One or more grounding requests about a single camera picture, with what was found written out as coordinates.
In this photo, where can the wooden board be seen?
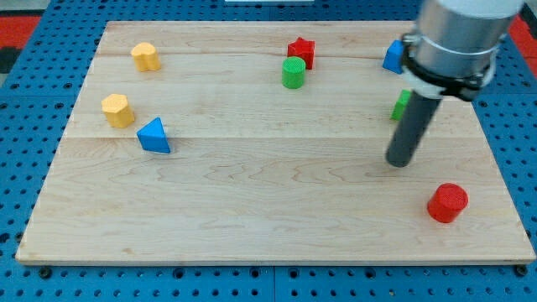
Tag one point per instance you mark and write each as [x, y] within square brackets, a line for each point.
[260, 174]

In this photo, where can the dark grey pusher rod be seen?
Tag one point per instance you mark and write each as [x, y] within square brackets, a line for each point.
[411, 128]

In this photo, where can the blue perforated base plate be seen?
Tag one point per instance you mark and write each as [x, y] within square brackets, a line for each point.
[36, 100]

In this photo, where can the yellow heart block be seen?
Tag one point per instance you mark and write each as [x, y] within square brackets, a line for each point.
[145, 57]

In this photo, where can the blue triangle block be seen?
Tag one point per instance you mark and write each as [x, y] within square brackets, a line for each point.
[152, 137]

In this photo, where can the red cylinder block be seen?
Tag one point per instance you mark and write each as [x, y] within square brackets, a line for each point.
[447, 203]

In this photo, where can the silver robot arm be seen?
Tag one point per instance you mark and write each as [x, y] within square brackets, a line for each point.
[452, 47]

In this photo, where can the yellow hexagon block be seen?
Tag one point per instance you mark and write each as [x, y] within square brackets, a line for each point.
[117, 111]

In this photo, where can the green block behind rod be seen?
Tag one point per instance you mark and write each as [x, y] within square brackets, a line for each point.
[400, 105]

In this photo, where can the green cylinder block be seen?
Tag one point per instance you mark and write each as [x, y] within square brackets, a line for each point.
[293, 72]

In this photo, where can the blue block behind arm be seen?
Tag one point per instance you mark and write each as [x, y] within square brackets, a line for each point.
[392, 58]

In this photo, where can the red star block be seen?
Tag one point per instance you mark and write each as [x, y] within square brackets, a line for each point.
[305, 49]

